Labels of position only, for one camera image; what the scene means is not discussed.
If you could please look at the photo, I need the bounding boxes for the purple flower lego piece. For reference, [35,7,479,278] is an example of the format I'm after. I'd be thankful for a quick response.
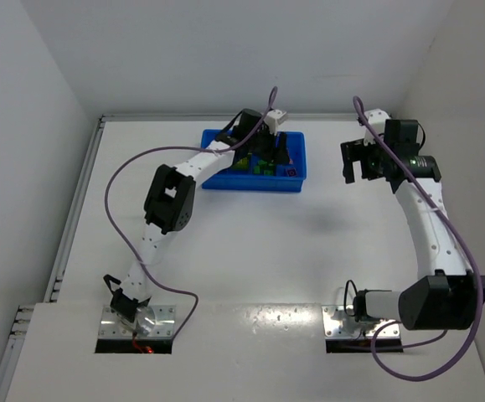
[284,167,297,178]

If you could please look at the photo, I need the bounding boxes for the lime lego brick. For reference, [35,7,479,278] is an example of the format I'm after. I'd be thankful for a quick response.
[230,156,251,172]

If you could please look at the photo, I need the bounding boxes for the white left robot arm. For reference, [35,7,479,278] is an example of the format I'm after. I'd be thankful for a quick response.
[104,108,290,324]

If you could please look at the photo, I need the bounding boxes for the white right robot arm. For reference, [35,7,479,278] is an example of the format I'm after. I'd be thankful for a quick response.
[341,110,477,330]

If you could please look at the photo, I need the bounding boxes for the green lego pile in tray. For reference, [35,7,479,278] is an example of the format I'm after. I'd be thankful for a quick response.
[250,158,276,176]

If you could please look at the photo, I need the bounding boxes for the blue divided plastic tray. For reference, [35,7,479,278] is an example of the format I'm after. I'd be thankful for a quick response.
[201,131,307,193]

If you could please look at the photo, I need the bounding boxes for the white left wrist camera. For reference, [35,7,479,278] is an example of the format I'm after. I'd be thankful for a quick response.
[264,109,288,136]

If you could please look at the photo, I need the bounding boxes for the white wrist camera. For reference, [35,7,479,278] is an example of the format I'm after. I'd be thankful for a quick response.
[264,109,288,136]
[360,109,391,147]

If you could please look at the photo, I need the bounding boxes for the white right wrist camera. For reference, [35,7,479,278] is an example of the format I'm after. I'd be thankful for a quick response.
[360,109,391,147]

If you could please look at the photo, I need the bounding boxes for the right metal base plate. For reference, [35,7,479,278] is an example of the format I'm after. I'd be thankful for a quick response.
[322,305,392,341]

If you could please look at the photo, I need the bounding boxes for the metal base plate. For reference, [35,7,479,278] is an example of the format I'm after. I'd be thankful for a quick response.
[98,305,176,340]
[322,305,392,341]

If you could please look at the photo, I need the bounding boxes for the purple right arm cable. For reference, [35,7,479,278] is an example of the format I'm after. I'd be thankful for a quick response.
[353,95,484,382]

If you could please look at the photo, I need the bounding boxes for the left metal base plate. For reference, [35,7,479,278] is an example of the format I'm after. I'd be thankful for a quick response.
[98,305,176,340]

